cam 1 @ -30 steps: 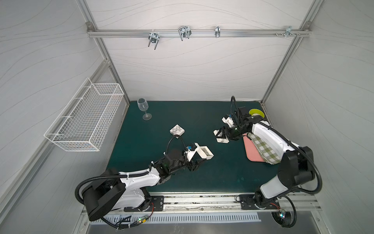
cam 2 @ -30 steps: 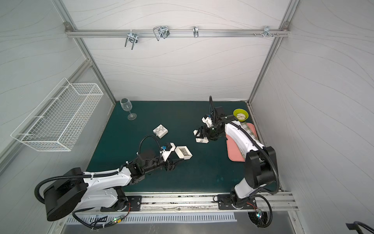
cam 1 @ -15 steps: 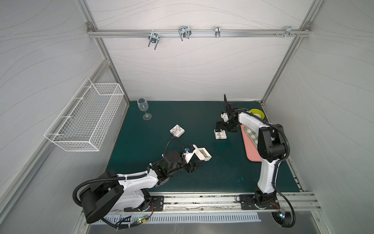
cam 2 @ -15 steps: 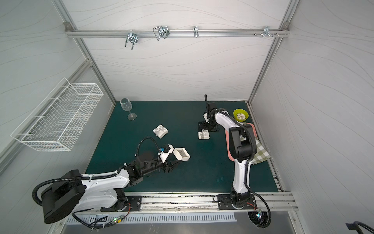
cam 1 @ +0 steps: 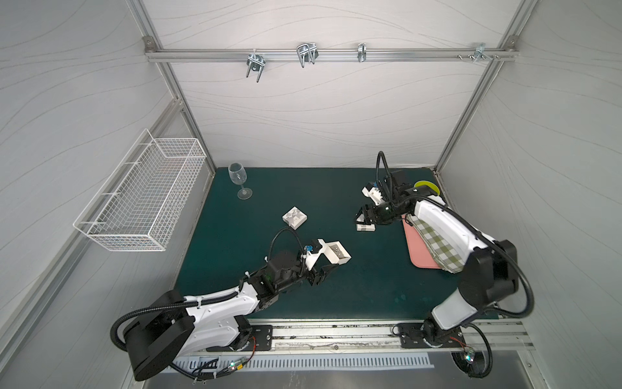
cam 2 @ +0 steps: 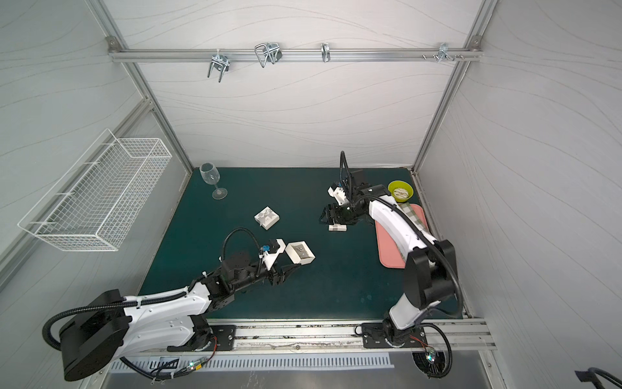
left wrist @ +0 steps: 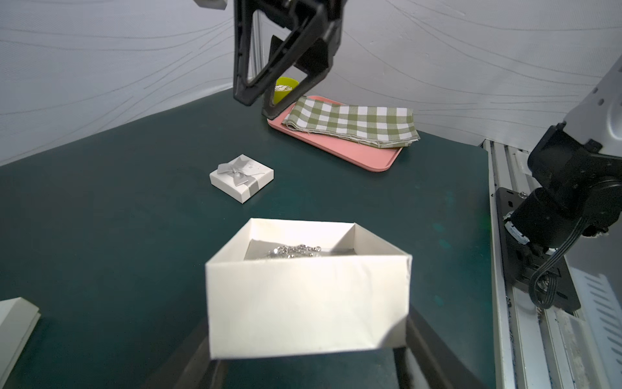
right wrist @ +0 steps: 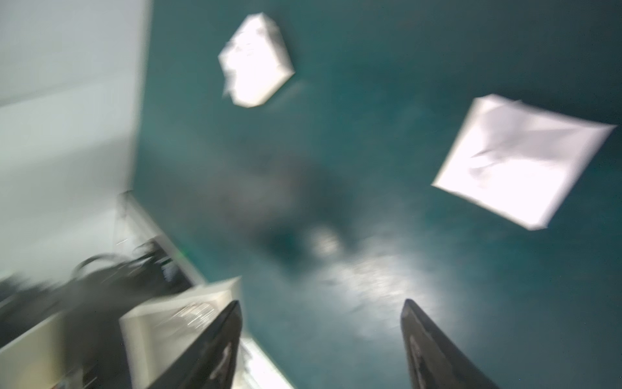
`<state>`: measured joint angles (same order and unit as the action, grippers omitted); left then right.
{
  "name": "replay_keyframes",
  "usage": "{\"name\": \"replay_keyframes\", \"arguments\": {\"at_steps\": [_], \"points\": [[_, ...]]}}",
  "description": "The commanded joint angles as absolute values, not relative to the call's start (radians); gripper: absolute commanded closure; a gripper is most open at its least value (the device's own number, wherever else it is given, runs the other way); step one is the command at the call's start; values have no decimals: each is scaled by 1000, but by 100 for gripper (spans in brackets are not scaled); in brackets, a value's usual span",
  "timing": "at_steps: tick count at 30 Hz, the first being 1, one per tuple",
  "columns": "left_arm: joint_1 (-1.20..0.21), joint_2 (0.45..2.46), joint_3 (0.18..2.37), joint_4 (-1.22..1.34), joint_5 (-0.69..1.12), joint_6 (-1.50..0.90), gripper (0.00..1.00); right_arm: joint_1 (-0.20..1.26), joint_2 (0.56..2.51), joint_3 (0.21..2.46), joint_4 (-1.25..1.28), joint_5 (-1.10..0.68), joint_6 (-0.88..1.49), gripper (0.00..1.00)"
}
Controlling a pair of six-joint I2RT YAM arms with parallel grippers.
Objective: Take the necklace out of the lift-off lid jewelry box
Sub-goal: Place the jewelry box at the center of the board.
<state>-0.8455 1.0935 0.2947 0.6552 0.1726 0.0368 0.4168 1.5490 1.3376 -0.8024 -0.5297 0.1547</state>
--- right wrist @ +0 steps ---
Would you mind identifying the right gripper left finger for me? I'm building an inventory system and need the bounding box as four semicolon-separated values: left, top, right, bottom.
149;300;243;389

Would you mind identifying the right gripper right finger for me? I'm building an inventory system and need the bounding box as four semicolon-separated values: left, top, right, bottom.
400;299;498;389

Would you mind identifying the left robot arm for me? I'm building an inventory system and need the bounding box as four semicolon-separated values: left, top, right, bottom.
1;246;243;388

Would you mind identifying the white closed jewelry box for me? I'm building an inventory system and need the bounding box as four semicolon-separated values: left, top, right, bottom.
218;13;295;108

